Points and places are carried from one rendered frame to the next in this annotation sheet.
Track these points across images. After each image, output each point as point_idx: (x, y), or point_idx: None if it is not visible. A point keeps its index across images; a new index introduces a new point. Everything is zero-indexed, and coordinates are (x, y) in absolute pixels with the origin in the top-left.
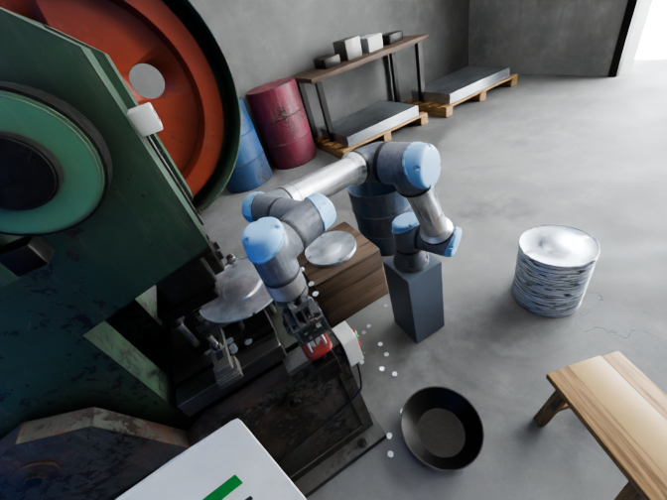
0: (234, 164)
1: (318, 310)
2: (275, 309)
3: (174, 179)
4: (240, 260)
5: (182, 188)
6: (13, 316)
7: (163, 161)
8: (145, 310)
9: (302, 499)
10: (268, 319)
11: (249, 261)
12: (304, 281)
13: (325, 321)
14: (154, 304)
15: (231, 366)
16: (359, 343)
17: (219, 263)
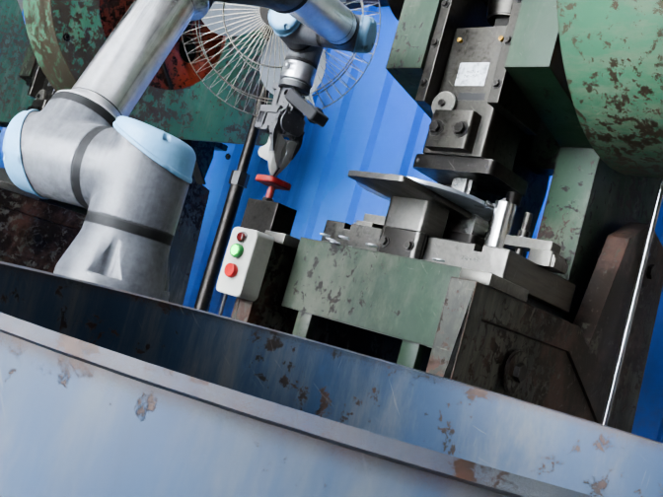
0: (558, 29)
1: (267, 105)
2: (379, 248)
3: (506, 31)
4: (478, 201)
5: (503, 45)
6: None
7: (512, 7)
8: (538, 233)
9: None
10: (365, 226)
11: (457, 196)
12: (281, 72)
13: (258, 112)
14: (568, 259)
15: (363, 219)
16: (226, 265)
17: (428, 133)
